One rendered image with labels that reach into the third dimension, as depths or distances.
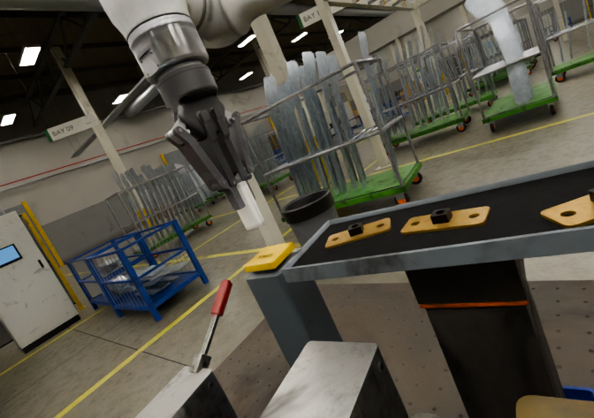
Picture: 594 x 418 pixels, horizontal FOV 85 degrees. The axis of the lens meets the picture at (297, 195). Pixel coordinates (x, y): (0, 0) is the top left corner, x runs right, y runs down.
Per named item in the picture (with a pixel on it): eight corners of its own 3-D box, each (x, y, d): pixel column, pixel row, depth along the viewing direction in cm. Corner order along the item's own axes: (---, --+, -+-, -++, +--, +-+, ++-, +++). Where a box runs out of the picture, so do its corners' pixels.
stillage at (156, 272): (118, 317, 453) (83, 259, 437) (166, 284, 513) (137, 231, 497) (157, 322, 376) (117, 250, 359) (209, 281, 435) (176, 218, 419)
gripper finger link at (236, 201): (231, 174, 46) (216, 181, 44) (246, 206, 47) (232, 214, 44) (224, 177, 47) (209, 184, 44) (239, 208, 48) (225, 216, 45)
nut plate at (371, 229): (324, 250, 40) (321, 241, 40) (330, 237, 44) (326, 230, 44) (391, 231, 38) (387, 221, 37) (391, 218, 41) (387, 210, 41)
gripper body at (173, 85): (188, 83, 50) (216, 139, 52) (140, 89, 43) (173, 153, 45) (219, 59, 46) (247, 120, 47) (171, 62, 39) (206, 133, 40)
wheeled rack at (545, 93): (562, 113, 475) (528, -8, 445) (486, 135, 540) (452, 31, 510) (558, 93, 614) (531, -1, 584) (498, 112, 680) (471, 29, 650)
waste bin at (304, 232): (301, 282, 312) (270, 215, 300) (327, 254, 349) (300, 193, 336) (344, 281, 278) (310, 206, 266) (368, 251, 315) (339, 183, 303)
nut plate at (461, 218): (399, 235, 35) (396, 225, 35) (411, 219, 38) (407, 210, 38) (484, 225, 30) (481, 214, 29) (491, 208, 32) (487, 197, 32)
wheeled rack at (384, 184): (288, 234, 486) (236, 124, 456) (317, 208, 565) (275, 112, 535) (413, 208, 374) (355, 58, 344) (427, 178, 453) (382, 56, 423)
